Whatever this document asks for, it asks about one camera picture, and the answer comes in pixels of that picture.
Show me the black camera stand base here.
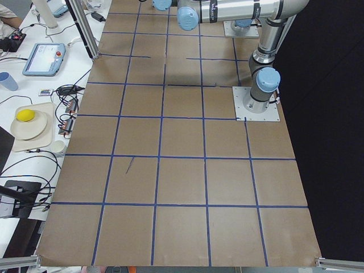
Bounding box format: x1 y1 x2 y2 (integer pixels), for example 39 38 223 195
1 180 42 218

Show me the black power adapter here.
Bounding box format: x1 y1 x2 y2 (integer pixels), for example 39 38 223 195
91 11 106 22

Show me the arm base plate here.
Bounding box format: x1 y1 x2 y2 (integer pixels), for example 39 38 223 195
224 19 259 39
233 86 280 122

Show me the aluminium frame post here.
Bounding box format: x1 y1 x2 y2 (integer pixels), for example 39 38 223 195
65 0 100 60

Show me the beige plate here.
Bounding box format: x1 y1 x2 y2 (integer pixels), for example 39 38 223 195
10 111 47 140

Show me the blue plastic cup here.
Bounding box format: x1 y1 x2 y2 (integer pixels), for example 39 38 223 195
0 72 18 91

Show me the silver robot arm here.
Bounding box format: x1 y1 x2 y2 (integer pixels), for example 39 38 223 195
152 1 260 31
171 0 308 113

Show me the blue teach pendant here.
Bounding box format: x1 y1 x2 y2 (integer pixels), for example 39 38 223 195
22 43 66 77
47 0 68 18

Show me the beige tray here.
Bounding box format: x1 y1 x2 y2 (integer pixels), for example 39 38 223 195
10 102 55 152

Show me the yellow lemon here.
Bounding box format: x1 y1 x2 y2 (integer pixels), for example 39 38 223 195
16 109 35 122

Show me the white cylinder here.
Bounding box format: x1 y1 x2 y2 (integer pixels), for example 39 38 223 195
32 0 58 29

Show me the white paper cup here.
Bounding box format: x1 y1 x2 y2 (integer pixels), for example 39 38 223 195
50 140 67 156

